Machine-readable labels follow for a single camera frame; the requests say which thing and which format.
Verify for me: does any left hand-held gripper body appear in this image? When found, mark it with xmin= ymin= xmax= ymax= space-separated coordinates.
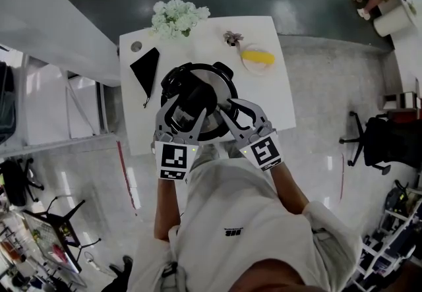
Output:
xmin=151 ymin=127 xmax=200 ymax=181

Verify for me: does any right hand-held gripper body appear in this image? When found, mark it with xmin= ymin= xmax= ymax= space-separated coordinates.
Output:
xmin=239 ymin=120 xmax=282 ymax=173

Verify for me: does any black pressure cooker pot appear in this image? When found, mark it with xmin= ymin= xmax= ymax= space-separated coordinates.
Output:
xmin=164 ymin=99 xmax=239 ymax=142

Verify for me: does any silver pressure cooker lid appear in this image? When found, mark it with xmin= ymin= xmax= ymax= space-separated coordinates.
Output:
xmin=160 ymin=62 xmax=239 ymax=132

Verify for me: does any person's right forearm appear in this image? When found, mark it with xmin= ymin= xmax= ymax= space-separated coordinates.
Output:
xmin=268 ymin=161 xmax=311 ymax=218

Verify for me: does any person's left forearm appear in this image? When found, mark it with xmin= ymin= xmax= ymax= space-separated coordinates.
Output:
xmin=153 ymin=178 xmax=183 ymax=242

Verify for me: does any pale round plate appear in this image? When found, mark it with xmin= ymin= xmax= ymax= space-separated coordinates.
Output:
xmin=240 ymin=43 xmax=276 ymax=76

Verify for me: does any yellow corn cob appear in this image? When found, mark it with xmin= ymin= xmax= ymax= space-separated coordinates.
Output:
xmin=241 ymin=49 xmax=276 ymax=65

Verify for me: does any person's white shirt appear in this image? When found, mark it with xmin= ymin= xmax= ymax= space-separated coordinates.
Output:
xmin=127 ymin=144 xmax=363 ymax=292

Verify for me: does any small potted plant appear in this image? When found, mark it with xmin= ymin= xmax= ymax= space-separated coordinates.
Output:
xmin=223 ymin=30 xmax=245 ymax=48

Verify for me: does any white flower bouquet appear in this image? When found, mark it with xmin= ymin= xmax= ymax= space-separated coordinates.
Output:
xmin=150 ymin=0 xmax=211 ymax=39

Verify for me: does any person's black shoe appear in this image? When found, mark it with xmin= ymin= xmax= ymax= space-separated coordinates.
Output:
xmin=108 ymin=254 xmax=134 ymax=292

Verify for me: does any black office chair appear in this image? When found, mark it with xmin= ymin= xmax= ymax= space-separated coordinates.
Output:
xmin=339 ymin=111 xmax=422 ymax=176
xmin=0 ymin=158 xmax=45 ymax=208

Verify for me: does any black folding stand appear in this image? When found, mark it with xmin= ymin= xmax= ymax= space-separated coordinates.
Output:
xmin=22 ymin=198 xmax=102 ymax=274

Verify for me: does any striped box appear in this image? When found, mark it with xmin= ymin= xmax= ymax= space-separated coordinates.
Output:
xmin=382 ymin=90 xmax=422 ymax=112

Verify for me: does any dark bag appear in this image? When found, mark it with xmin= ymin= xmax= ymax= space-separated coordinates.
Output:
xmin=0 ymin=61 xmax=17 ymax=145

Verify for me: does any white storage rack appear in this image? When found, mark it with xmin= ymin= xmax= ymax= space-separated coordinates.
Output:
xmin=354 ymin=180 xmax=422 ymax=288

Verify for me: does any white cylinder stool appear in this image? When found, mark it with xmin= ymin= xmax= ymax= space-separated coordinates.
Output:
xmin=373 ymin=5 xmax=412 ymax=38

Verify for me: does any black drawstring pouch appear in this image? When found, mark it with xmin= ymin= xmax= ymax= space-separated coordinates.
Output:
xmin=129 ymin=47 xmax=161 ymax=109

